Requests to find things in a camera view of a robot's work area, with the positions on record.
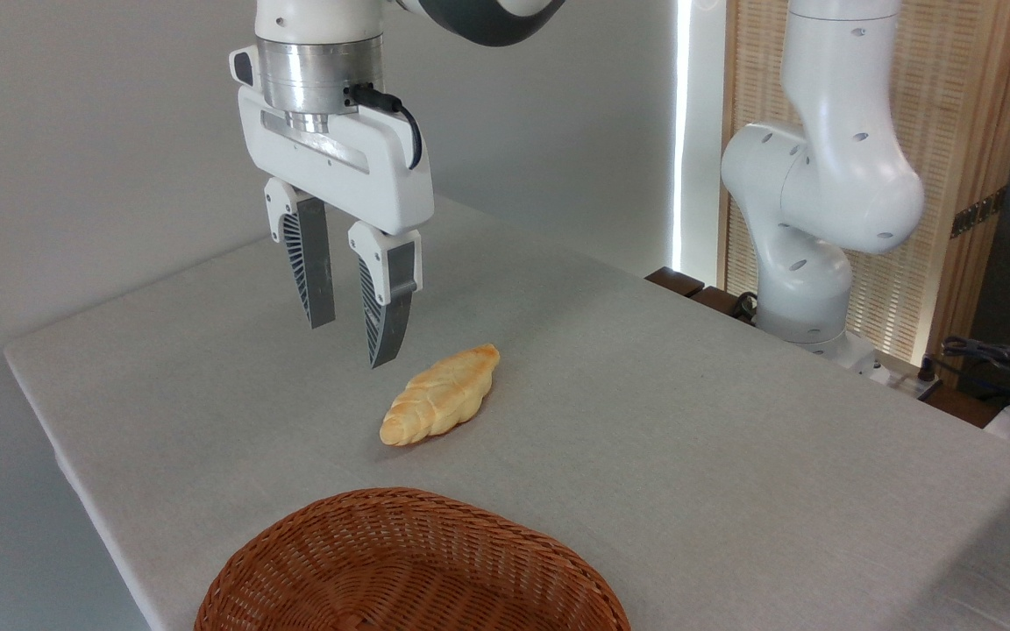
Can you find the grey tablecloth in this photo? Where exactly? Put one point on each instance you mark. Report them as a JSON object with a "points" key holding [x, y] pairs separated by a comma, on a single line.
{"points": [[689, 438]]}

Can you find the dark brown wooden block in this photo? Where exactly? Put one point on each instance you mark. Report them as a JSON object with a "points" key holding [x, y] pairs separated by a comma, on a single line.
{"points": [[676, 280]]}

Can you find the bright vertical light strip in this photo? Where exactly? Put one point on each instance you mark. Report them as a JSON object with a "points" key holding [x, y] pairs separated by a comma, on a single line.
{"points": [[682, 131]]}

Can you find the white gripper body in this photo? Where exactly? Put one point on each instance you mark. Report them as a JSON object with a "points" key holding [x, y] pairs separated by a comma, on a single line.
{"points": [[356, 171]]}

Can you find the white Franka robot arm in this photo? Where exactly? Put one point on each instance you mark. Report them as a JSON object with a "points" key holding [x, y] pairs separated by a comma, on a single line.
{"points": [[829, 175]]}

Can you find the wooden slatted screen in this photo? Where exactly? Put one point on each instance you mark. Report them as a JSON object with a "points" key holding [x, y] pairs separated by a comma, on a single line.
{"points": [[961, 88]]}

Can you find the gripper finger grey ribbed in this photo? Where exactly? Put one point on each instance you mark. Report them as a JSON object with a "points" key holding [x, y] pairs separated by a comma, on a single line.
{"points": [[391, 298], [312, 263]]}

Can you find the golden braided bread loaf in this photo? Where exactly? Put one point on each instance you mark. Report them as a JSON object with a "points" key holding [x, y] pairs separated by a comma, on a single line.
{"points": [[439, 396]]}

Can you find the brown wicker basket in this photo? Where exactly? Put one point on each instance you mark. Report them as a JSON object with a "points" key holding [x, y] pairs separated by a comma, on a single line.
{"points": [[400, 570]]}

